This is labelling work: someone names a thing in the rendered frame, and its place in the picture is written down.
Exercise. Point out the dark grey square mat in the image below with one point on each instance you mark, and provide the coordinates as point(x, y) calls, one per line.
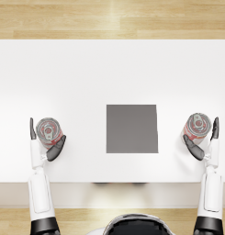
point(131, 128)

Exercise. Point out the red can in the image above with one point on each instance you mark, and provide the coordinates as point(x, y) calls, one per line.
point(196, 128)
point(48, 132)

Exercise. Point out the dark round robot body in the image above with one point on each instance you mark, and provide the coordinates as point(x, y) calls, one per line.
point(136, 225)

